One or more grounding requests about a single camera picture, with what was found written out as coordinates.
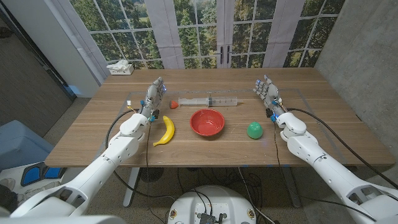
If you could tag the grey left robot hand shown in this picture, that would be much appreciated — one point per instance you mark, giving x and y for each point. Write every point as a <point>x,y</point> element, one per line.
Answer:
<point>153,96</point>

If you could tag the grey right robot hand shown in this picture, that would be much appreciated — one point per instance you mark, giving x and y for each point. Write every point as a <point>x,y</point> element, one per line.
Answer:
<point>270,93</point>

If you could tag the large clear plastic syringe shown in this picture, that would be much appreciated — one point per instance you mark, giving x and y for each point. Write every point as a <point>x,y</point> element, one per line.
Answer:
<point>199,101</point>

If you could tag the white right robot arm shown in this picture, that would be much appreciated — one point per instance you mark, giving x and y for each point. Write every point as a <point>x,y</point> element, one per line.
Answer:
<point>326,168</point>

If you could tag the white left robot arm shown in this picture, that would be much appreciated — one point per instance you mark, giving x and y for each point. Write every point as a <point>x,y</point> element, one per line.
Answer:
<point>102,165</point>

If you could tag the yellow toy banana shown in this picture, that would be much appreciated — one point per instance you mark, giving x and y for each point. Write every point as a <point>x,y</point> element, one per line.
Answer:
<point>169,130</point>

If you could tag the green toy apple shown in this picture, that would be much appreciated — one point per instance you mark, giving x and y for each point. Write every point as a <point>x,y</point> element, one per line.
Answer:
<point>255,130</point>

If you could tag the red bowl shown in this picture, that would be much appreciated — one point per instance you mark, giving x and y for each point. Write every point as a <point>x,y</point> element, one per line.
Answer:
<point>207,123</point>

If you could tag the red toy strawberry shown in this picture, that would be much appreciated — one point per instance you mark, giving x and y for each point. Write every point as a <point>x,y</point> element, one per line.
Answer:
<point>173,104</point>

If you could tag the white tissue box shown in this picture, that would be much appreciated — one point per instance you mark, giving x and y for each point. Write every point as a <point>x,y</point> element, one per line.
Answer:
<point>124,71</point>

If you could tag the crumpled white tissue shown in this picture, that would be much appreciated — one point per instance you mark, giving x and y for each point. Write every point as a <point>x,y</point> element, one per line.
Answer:
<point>119,65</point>

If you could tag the black round floor fan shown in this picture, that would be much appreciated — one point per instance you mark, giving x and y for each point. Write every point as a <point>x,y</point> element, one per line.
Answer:
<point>151,174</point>

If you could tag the printed window forest backdrop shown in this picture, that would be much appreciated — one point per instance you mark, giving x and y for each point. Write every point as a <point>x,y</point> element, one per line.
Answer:
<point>199,31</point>

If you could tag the white table leg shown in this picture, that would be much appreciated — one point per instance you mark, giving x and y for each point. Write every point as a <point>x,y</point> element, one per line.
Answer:
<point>130,186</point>

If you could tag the grey table leg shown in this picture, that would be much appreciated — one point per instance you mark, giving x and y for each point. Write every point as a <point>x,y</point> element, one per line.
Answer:
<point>292,189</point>

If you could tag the white panel under table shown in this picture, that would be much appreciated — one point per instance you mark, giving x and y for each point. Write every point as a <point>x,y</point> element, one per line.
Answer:
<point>73,174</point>

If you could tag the white robot torso base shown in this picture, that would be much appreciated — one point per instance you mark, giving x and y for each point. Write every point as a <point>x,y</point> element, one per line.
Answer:
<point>214,202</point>

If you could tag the blue upholstered seat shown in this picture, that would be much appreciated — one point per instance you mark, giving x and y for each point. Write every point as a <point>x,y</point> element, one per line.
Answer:
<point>18,143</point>

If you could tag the blue and black foot pedal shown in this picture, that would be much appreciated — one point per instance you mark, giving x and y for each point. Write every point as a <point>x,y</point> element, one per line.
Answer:
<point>31,175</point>

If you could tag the grey sneaker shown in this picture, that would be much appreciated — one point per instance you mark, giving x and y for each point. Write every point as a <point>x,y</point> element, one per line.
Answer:
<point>34,191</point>
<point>7,183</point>

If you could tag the white robot head edge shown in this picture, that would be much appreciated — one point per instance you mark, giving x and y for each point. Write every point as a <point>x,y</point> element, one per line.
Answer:
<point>62,220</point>

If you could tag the black trouser leg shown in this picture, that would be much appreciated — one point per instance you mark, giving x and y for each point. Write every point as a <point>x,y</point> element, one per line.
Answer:
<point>7,199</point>

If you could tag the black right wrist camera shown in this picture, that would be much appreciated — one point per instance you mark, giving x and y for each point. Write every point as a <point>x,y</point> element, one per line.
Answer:
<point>270,114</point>

